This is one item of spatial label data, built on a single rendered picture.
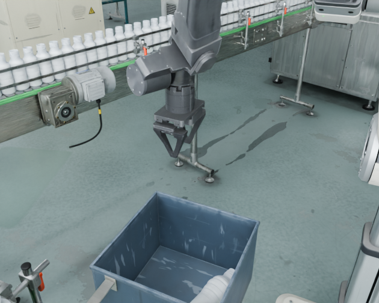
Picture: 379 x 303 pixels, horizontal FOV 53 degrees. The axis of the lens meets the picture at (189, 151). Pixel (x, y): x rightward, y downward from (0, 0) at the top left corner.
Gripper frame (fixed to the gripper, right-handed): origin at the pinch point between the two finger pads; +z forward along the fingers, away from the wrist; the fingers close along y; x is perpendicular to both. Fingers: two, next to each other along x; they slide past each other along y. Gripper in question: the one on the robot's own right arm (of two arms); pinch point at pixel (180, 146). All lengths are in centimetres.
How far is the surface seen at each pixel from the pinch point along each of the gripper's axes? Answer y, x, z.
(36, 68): -51, -96, 15
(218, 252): -13.9, 4.6, 42.8
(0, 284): 37.4, -13.8, 9.7
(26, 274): 32.7, -13.6, 12.1
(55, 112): -44, -83, 30
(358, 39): -327, 16, 58
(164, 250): -12, -13, 49
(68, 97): -52, -81, 26
